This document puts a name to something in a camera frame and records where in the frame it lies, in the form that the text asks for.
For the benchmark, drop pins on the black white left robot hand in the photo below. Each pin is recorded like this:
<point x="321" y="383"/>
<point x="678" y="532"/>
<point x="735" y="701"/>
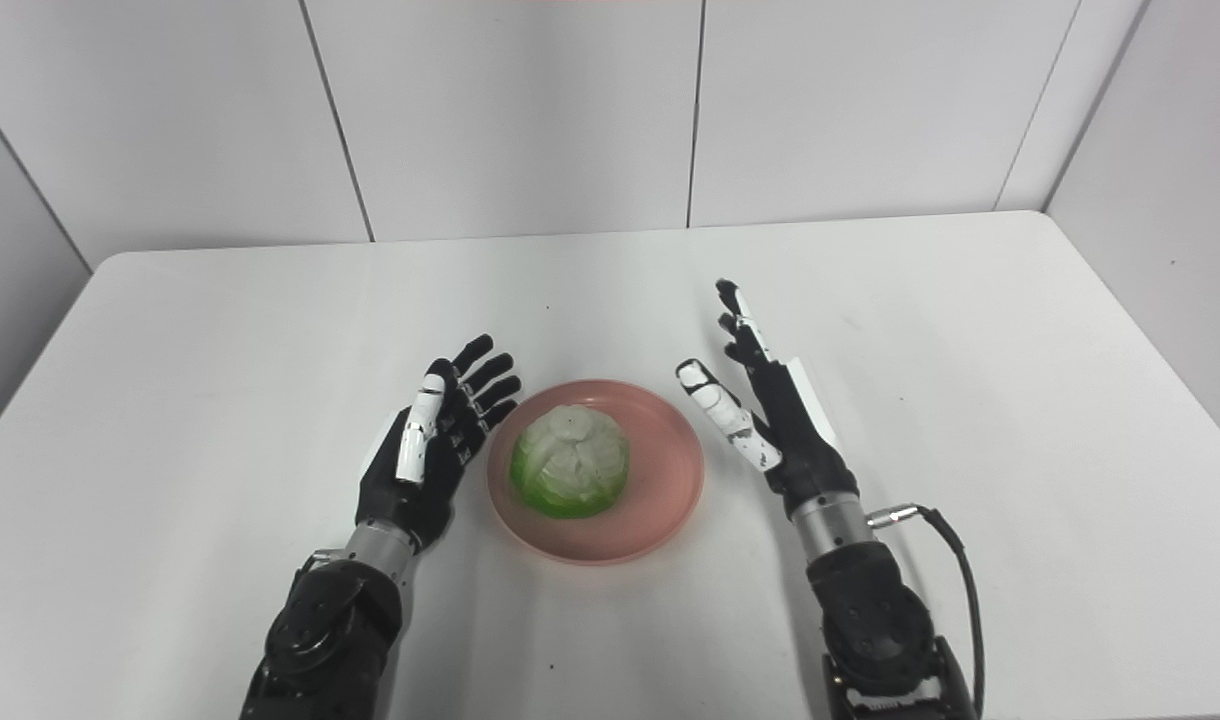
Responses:
<point x="430" y="495"/>

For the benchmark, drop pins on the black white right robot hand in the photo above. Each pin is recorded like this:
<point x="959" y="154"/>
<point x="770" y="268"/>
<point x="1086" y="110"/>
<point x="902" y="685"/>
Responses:
<point x="800" y="440"/>

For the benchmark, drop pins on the pink round plate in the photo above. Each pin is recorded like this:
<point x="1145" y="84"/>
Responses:
<point x="665" y="480"/>

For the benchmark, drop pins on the green white cabbage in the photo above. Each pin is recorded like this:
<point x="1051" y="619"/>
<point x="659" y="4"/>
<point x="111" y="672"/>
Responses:
<point x="570" y="460"/>

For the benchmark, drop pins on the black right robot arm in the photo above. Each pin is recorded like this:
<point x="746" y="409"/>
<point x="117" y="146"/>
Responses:
<point x="875" y="620"/>

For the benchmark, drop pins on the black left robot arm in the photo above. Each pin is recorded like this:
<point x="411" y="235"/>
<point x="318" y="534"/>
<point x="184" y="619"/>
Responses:
<point x="330" y="630"/>

